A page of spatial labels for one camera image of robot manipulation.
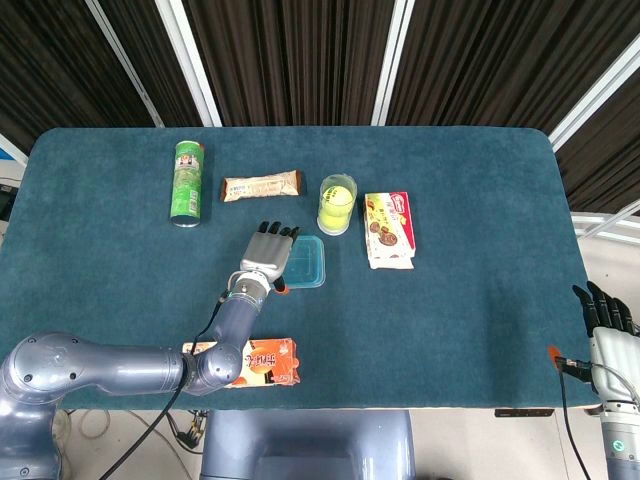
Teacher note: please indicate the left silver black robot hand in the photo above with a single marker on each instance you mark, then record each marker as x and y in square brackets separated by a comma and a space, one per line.
[265, 252]

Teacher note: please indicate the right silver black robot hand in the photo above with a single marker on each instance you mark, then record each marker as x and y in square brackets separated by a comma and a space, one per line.
[617, 360]

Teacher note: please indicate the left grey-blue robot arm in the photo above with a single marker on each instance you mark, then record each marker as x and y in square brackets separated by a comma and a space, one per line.
[125, 365]

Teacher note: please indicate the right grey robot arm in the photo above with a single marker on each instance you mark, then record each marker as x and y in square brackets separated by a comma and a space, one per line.
[622, 445]

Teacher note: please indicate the clear plastic container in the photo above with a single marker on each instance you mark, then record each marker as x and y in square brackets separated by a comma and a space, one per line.
[324, 280]

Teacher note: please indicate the orange egg roll box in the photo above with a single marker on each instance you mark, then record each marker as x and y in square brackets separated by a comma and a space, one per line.
[270, 360]

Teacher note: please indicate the red white cookie box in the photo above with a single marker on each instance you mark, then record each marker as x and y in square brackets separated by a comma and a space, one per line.
[390, 225]

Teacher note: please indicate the beige snack bar wrapper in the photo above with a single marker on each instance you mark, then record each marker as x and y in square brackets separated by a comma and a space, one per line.
[260, 186]

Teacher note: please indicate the clear tennis ball tube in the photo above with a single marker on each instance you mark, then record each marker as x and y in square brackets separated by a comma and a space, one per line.
[332, 231]

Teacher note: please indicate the yellow tennis ball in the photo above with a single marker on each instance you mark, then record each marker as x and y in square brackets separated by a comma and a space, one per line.
[338, 196]
[332, 217]

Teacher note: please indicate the green chips can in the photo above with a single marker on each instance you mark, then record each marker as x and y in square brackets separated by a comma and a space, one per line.
[187, 185]

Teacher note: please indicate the black table control panel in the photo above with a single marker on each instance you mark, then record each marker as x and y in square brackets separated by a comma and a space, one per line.
[525, 413]

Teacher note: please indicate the white metal rack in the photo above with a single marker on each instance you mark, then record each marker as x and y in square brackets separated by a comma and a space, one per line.
[595, 218]

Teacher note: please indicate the teal table cloth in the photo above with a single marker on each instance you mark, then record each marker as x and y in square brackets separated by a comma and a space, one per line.
[450, 300]

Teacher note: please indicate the dark pleated curtain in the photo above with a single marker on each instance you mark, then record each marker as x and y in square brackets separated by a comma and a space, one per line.
[300, 60]

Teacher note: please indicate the grey-blue robot torso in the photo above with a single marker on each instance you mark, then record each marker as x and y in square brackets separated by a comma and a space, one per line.
[305, 445]

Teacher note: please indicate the white board with blue stripe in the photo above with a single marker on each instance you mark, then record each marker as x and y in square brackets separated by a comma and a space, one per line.
[10, 152]

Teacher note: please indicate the white partition post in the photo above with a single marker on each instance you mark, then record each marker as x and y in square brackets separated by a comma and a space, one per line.
[595, 90]
[125, 65]
[392, 60]
[187, 60]

